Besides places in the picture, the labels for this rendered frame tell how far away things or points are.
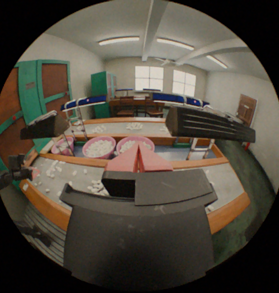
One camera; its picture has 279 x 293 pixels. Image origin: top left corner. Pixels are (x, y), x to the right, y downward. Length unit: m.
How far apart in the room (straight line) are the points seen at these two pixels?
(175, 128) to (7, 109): 1.19
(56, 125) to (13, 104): 0.84
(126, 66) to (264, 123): 6.63
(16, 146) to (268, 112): 5.47
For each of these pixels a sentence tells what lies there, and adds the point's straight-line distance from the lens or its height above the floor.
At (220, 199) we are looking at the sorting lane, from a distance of 0.61.
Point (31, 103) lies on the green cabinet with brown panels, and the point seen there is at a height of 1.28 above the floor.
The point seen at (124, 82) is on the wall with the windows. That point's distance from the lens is 5.30.
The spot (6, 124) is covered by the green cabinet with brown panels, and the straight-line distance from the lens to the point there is 1.07.
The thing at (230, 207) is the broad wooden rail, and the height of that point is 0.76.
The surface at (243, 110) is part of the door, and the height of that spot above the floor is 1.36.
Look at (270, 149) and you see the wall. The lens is 4.32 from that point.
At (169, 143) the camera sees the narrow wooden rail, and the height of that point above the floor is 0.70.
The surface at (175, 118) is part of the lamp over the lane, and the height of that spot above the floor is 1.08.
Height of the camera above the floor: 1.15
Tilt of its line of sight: 37 degrees down
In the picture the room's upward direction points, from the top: straight up
